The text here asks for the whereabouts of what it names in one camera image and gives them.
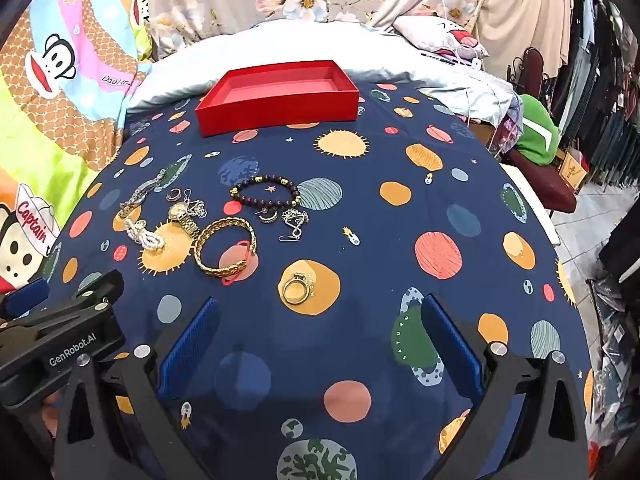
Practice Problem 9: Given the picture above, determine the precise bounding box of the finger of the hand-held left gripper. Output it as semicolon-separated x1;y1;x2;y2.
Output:
0;280;51;320
65;269;126;311

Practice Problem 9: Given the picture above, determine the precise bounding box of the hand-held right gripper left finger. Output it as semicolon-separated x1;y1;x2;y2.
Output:
52;296;221;480

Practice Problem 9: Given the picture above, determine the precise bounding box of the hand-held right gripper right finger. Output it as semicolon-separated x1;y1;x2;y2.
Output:
422;296;591;480

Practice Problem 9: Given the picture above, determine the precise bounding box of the white pearl bracelet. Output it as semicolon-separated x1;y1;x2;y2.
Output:
124;218;166;251

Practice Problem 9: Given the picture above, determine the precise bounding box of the silver link watch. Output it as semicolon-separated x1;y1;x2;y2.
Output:
119;170;168;218

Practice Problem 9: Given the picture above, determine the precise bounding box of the gold wrist watch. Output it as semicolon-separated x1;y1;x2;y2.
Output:
167;201;201;238

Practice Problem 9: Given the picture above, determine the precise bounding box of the gold chain bracelet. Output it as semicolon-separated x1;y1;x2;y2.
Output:
193;217;257;278

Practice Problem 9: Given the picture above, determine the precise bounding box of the dark beaded bracelet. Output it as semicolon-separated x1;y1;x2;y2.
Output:
230;174;301;211

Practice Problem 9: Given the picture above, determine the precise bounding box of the red cardboard box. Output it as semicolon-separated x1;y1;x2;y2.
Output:
194;60;361;137

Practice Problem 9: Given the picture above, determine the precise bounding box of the navy planet printed blanket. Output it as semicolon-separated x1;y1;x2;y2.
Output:
42;77;593;480

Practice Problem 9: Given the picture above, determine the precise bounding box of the pile of plastic bags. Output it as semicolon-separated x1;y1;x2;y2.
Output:
585;260;640;461

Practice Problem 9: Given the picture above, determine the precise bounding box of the dark red seat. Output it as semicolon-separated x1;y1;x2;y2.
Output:
500;150;581;213

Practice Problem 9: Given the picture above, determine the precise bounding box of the colourful monkey printed blanket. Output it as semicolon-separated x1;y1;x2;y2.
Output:
0;0;166;301

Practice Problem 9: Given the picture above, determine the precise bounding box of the brown paper bag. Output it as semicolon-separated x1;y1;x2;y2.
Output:
557;150;591;193

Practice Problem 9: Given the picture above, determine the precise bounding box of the green cloth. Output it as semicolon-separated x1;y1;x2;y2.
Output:
515;94;561;166

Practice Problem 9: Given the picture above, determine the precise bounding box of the light blue pillow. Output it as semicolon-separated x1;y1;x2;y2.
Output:
127;20;516;126

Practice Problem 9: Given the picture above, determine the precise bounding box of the dark metal chair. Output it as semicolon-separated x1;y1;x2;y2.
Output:
507;47;551;93

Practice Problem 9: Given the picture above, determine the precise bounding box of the row of hanging clothes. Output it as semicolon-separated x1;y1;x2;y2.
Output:
555;0;640;186

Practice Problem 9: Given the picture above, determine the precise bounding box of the white pink plush pillow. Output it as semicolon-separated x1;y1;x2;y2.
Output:
392;14;491;63

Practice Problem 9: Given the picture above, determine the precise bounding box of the beige curtain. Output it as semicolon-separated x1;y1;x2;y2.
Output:
475;0;576;86

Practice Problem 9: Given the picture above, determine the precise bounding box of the gold ring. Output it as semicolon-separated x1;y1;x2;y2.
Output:
279;272;312;306

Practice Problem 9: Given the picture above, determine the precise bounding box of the silver pendant necklace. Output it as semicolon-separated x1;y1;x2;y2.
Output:
279;208;310;242

